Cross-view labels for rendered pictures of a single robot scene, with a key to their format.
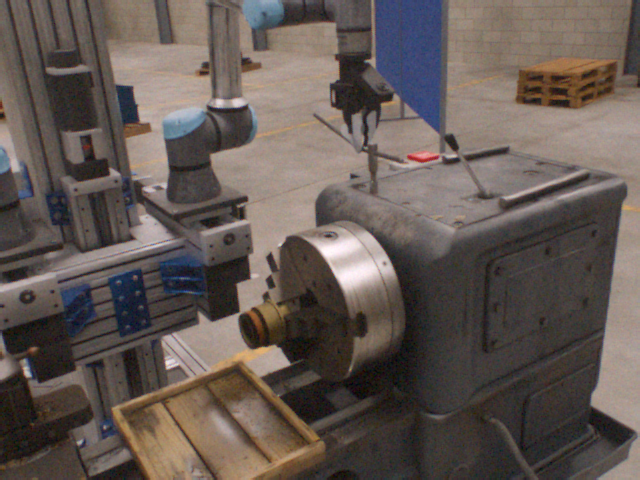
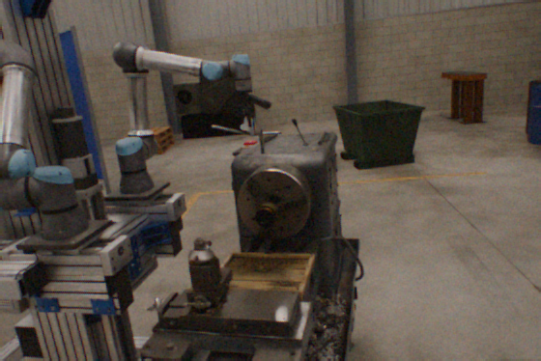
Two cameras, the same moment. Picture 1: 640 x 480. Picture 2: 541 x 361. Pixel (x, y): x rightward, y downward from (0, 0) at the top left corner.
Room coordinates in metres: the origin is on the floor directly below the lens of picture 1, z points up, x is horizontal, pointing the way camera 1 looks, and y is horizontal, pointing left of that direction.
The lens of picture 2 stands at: (-0.10, 1.20, 1.66)
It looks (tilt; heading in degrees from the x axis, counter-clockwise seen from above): 16 degrees down; 317
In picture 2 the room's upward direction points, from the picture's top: 6 degrees counter-clockwise
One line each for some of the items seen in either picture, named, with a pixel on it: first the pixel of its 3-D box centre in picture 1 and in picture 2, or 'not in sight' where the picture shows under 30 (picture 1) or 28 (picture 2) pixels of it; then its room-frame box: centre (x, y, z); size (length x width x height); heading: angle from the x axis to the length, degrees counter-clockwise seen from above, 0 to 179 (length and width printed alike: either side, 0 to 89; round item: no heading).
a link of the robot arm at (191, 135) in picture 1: (188, 135); (130, 152); (1.71, 0.35, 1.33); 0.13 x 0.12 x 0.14; 131
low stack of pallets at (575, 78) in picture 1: (567, 81); (149, 141); (8.66, -3.39, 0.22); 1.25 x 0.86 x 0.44; 134
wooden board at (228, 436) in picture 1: (213, 432); (263, 274); (1.03, 0.24, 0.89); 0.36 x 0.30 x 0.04; 32
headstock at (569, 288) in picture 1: (464, 257); (289, 180); (1.40, -0.34, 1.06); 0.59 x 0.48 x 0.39; 122
